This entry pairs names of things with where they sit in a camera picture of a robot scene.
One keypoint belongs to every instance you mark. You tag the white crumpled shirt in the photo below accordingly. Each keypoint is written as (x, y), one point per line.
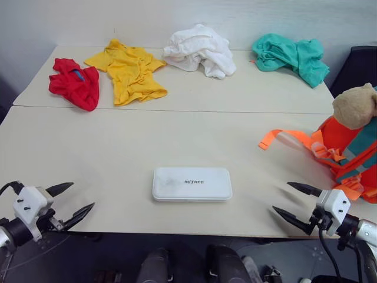
(200, 50)

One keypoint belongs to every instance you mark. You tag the dark rounded right shape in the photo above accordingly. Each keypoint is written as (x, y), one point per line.
(226, 263)

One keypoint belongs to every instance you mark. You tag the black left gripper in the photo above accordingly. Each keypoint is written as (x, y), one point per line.
(53, 219)

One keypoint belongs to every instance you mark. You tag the teal crumpled shirt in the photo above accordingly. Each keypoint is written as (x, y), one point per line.
(291, 57)

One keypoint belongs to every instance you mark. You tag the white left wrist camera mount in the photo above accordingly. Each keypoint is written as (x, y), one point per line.
(29, 203)

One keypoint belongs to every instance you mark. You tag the black chair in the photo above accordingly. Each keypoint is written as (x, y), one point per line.
(353, 69)

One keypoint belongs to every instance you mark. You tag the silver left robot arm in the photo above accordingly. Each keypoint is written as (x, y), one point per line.
(9, 233)

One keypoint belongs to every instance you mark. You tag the dark rounded left shape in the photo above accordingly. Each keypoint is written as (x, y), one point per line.
(153, 266)

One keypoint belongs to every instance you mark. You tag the orange teal backpack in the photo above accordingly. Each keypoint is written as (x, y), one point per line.
(347, 153)

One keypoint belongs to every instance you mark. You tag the tan plush toy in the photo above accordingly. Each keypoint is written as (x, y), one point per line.
(355, 107)

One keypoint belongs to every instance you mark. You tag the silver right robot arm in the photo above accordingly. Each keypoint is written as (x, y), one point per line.
(360, 233)

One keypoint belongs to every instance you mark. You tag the yellow crumpled shirt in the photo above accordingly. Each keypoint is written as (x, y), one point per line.
(132, 73)

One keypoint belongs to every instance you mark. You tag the dark rounded shape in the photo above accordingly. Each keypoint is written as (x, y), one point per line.
(153, 266)
(226, 263)

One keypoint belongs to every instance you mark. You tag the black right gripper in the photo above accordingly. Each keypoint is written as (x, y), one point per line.
(319, 219)

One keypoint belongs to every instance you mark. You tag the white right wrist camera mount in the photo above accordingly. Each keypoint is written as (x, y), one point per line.
(335, 206)

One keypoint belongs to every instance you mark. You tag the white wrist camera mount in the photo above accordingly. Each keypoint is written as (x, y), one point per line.
(29, 203)
(335, 206)

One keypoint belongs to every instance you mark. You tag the white rectangular case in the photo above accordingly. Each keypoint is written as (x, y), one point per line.
(191, 184)

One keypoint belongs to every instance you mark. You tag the red crumpled shirt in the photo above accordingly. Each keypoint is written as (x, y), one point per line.
(77, 85)

